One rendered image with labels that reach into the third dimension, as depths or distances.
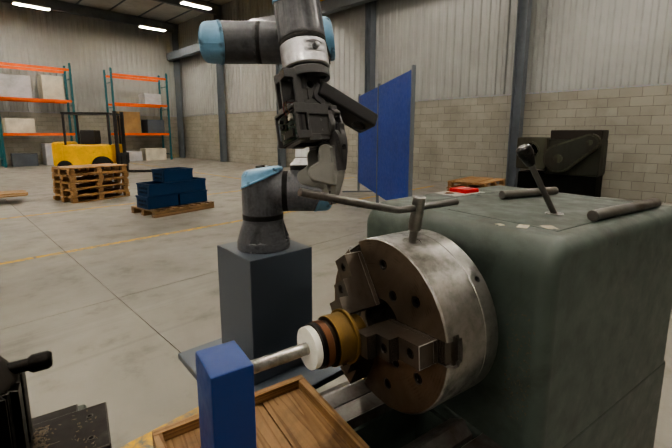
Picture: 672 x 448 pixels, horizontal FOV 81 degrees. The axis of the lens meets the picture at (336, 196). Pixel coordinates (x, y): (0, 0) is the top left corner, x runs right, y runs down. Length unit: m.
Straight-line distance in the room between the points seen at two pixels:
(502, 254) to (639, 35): 10.28
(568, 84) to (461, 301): 10.46
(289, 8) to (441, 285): 0.49
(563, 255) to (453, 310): 0.20
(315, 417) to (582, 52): 10.63
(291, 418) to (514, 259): 0.51
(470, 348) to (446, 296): 0.09
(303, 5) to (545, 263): 0.55
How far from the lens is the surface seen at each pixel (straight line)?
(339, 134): 0.59
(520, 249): 0.73
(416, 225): 0.69
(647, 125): 10.66
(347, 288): 0.72
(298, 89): 0.61
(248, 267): 1.06
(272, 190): 1.08
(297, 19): 0.65
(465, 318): 0.68
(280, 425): 0.86
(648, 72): 10.77
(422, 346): 0.64
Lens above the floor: 1.42
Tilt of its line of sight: 9 degrees down
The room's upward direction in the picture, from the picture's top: straight up
